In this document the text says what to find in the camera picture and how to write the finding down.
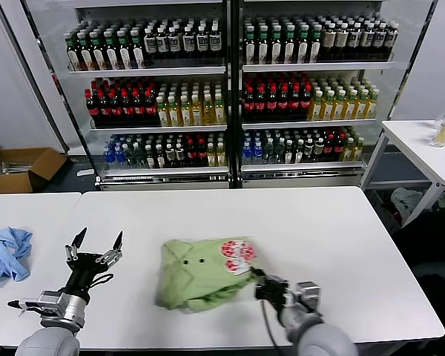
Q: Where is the open cardboard box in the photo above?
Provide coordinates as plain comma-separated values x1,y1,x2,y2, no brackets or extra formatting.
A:
0,147,68,194

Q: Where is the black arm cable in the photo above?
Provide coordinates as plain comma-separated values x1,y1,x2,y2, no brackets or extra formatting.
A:
259,300,283,356
85,273,115,289

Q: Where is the navy label dark bottle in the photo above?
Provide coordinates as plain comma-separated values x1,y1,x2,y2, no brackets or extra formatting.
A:
373,22,387,61
348,23,361,62
195,25,210,67
208,24,223,67
144,27,158,67
360,23,375,62
386,22,400,60
169,26,183,67
182,25,197,67
156,27,171,67

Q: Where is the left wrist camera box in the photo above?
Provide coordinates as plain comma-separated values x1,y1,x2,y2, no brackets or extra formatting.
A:
7,291,62,316

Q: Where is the beige label dark bottle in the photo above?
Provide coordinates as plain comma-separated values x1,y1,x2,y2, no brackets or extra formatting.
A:
323,24,337,62
336,24,349,62

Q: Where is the yellow tea bottle green cap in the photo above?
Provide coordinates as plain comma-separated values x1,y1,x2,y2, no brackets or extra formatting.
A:
321,90,334,122
202,94,215,126
156,96,171,128
332,90,346,121
344,90,357,121
191,95,204,127
309,91,323,122
168,96,181,128
355,89,367,120
214,93,227,126
366,88,378,120
179,95,192,127

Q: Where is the light green polo shirt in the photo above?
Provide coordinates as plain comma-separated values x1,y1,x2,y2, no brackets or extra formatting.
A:
154,236,260,316

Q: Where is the grey white clothes pile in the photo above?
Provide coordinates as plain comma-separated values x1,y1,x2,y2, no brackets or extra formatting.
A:
389,187,429,223

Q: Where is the glass beverage display cabinet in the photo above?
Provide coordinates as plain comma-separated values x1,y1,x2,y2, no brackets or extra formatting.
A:
20,0,441,192

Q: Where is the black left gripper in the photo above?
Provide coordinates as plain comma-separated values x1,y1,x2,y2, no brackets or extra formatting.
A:
65,227,124,297

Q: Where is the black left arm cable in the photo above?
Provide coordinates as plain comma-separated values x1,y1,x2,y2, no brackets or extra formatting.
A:
85,273,115,289

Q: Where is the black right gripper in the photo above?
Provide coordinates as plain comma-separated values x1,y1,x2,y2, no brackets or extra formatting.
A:
248,267,296,309

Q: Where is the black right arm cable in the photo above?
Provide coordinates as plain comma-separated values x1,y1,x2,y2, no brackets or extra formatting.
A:
259,300,283,356

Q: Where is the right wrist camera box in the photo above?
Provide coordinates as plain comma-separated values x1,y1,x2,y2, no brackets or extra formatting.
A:
295,281,324,314

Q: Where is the metal rods bundle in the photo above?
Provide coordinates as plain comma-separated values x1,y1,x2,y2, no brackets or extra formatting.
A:
0,159,34,175

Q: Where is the white side table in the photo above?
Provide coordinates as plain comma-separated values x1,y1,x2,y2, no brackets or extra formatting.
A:
359,119,445,234

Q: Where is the crumpled light blue garment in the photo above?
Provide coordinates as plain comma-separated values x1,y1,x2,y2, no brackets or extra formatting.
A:
0,226,33,286

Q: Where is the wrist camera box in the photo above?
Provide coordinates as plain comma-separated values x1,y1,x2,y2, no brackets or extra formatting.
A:
295,281,324,314
7,291,62,316

